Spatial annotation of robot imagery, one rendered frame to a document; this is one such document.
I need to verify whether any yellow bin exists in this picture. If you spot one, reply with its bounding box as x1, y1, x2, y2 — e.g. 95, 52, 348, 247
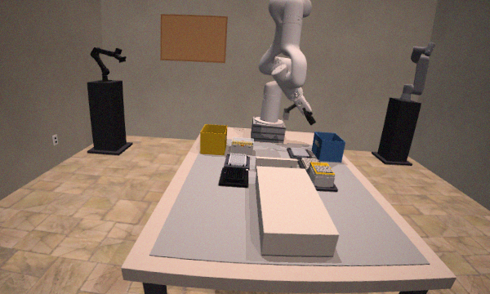
200, 124, 227, 155

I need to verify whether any dark blue open bin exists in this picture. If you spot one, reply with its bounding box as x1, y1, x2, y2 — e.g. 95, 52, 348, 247
312, 131, 345, 163

